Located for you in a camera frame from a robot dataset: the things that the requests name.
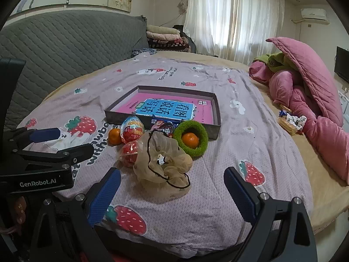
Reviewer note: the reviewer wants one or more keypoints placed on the blue patterned cloth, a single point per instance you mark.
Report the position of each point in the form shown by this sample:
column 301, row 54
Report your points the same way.
column 143, row 51

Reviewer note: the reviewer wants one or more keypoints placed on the stack of folded blankets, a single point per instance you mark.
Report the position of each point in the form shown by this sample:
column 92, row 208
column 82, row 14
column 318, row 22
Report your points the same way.
column 163, row 36

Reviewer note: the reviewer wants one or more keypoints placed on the shallow grey cardboard box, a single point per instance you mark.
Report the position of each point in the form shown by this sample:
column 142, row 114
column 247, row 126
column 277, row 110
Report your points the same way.
column 174, row 91

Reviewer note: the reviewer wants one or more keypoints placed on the green fuzzy scrunchie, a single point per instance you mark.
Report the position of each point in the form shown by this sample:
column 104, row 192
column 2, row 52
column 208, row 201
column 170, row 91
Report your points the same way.
column 196, row 128

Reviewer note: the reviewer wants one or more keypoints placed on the small orange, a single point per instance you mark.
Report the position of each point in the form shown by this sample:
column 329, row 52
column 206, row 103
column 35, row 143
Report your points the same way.
column 114, row 137

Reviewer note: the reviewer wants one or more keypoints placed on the grey quilted headboard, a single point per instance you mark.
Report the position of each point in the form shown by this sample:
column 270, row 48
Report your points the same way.
column 68, row 46

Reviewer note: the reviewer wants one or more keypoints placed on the white cabinet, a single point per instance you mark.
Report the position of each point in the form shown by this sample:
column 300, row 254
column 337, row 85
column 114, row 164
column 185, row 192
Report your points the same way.
column 344, row 98

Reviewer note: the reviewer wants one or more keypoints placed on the snack packets by quilt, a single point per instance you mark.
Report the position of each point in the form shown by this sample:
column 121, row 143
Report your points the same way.
column 289, row 125

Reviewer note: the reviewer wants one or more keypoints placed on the blue book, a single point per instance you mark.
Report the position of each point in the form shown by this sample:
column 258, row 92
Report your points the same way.
column 166, row 109

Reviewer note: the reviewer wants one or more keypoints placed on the large orange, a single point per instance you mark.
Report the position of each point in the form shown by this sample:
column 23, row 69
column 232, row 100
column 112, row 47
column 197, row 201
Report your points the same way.
column 190, row 140

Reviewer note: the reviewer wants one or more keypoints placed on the pink book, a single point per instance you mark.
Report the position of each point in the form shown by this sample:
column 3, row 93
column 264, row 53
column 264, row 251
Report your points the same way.
column 203, row 114

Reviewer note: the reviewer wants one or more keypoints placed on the tan bed sheet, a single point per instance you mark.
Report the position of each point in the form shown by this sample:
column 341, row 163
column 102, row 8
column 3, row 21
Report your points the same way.
column 321, row 196

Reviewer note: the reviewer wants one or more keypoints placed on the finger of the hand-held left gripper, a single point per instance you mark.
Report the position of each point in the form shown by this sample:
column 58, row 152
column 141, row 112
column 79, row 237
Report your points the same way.
column 45, row 135
column 68, row 154

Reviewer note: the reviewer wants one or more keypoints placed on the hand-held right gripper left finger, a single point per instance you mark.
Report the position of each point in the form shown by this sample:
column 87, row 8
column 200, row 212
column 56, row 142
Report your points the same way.
column 106, row 193

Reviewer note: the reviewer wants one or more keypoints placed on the blue red toy egg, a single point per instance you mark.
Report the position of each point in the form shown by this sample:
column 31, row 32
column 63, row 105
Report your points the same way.
column 132, row 129

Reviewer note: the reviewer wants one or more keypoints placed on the white air conditioner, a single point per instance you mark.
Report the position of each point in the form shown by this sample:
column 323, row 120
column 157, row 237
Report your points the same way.
column 313, row 14

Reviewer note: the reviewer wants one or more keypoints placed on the green blanket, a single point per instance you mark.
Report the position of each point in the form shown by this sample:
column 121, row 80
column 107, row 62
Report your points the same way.
column 275, row 61

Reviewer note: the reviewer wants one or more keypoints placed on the black bag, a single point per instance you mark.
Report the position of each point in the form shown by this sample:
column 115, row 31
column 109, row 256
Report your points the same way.
column 180, row 28

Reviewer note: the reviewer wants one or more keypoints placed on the beige sheer scrunchie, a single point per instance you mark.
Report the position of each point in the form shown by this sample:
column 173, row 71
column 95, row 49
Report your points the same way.
column 152, row 174

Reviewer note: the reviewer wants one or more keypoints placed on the pink quilt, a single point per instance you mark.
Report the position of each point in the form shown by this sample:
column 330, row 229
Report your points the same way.
column 305, row 68

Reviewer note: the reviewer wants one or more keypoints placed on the black television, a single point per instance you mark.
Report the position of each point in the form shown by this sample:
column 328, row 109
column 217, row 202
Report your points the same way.
column 342, row 64

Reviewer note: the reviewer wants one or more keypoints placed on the dark snack packet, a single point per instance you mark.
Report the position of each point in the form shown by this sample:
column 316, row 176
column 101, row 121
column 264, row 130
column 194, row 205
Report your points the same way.
column 163, row 128

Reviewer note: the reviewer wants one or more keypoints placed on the strawberry print purple sheet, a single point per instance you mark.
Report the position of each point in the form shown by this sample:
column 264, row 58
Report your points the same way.
column 218, row 169

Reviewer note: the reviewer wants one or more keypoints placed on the white sheer curtain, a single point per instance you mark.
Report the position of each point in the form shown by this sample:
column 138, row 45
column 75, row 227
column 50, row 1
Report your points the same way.
column 231, row 19

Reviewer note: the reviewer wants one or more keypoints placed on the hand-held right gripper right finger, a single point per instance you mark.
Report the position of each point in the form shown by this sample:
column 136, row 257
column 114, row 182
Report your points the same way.
column 240, row 193

